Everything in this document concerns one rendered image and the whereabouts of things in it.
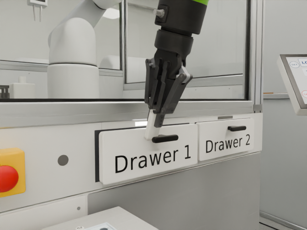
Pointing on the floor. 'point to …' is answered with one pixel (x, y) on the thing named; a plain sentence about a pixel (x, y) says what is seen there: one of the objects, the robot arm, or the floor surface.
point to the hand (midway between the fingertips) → (153, 124)
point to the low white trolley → (128, 220)
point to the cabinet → (164, 200)
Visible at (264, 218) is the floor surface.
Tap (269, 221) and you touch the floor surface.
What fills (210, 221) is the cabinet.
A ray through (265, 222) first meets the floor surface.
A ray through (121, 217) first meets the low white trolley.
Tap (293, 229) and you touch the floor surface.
